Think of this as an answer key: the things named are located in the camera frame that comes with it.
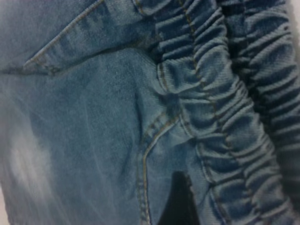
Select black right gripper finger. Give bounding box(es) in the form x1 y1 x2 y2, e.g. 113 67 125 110
159 172 200 225

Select blue denim elastic-waist pants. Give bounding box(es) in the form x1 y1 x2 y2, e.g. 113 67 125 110
0 0 300 225

